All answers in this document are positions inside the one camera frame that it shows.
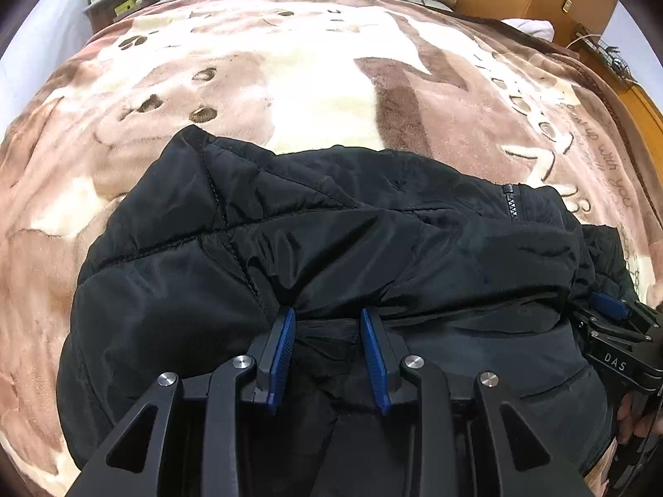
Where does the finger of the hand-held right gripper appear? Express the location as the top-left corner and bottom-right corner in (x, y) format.
(590, 291), (654, 335)
(571, 304), (648, 345)

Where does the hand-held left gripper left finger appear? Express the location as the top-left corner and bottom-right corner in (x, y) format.
(65, 306), (297, 497)

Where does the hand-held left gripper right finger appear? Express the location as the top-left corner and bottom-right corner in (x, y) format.
(359, 306), (594, 497)

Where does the black padded jacket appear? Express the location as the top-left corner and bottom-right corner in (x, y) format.
(56, 127), (640, 497)

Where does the person's right hand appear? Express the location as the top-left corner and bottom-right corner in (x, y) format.
(615, 389), (654, 449)

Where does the wooden bedside cabinet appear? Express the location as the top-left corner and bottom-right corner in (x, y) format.
(615, 82), (663, 138)

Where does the brown printed fleece blanket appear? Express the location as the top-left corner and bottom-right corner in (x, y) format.
(0, 0), (663, 497)

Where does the pale pink pillow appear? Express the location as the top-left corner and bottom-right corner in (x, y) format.
(501, 17), (556, 41)

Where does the wire basket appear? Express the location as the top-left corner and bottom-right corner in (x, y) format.
(569, 25), (639, 82)

